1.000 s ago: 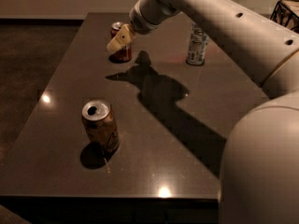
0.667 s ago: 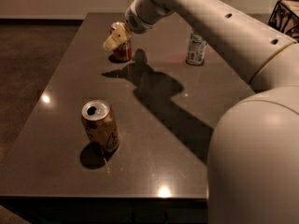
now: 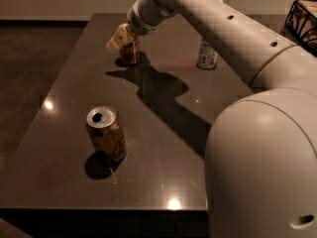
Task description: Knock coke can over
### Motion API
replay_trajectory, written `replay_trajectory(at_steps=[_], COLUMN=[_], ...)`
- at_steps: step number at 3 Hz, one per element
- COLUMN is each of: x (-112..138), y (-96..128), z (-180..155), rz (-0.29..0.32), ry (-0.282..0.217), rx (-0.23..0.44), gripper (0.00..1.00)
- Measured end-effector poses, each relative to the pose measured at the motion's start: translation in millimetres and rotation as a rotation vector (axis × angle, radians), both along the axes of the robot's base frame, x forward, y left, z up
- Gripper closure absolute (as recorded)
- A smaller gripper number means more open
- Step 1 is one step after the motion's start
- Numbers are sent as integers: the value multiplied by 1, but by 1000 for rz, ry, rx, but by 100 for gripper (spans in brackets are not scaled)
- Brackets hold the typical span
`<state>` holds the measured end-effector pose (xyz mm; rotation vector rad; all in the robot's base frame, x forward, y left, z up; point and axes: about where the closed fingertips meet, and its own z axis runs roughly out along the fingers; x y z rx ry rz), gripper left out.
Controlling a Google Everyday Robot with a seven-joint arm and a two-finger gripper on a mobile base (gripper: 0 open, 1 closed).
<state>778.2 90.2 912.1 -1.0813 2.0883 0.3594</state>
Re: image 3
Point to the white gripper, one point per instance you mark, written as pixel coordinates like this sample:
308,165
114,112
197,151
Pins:
140,20

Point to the red coke can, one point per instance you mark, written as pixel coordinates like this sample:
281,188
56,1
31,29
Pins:
129,54

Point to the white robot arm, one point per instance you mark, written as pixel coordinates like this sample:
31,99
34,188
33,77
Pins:
261,152

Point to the orange soda can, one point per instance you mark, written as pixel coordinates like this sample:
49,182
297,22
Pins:
104,128

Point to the clear plastic water bottle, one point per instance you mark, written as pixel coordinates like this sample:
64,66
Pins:
207,56

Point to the black wire basket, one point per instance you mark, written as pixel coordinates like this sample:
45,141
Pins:
301,23

